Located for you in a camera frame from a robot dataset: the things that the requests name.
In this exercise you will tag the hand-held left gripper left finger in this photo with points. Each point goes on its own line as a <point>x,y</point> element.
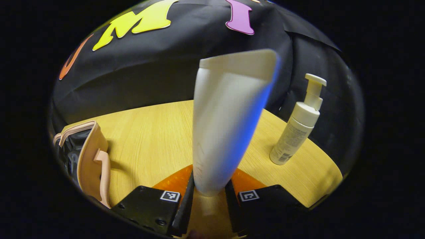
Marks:
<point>186,209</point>

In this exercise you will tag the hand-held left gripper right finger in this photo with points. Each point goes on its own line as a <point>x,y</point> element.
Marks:
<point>232,209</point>

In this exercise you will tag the white squeeze tube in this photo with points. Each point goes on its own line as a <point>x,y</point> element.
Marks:
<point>225,132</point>

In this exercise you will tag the white pump bottle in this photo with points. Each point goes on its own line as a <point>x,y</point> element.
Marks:
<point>295,132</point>

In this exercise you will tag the beige pink suitcase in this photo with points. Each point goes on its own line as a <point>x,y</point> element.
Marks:
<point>89,159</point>

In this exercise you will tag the black backdrop cloth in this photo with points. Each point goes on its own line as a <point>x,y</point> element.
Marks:
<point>166,66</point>

